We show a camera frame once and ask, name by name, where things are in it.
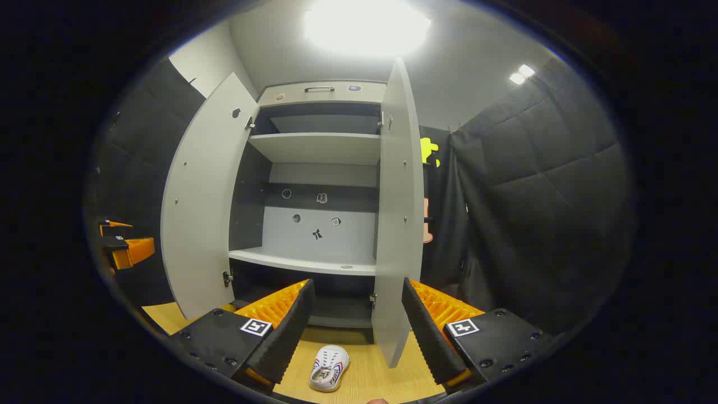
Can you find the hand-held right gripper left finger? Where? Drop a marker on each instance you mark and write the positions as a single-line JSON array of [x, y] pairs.
[[289, 336]]

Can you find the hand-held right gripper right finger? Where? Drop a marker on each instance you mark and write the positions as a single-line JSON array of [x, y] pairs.
[[429, 336]]

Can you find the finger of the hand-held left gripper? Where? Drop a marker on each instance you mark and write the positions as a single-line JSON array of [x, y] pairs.
[[134, 252], [116, 225]]

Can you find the white shoe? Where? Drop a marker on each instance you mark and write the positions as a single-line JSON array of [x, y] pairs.
[[328, 370]]

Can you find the grey shoe cabinet door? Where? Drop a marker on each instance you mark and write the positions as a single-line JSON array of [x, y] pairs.
[[399, 224], [202, 196]]

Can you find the grey shoe cabinet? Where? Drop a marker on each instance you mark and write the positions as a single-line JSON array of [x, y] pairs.
[[353, 235]]

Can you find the dark grey cabinet shelf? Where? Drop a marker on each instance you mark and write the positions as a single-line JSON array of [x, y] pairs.
[[342, 314]]

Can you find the ceiling light panel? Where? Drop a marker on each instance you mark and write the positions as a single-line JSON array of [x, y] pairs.
[[367, 25], [521, 74]]

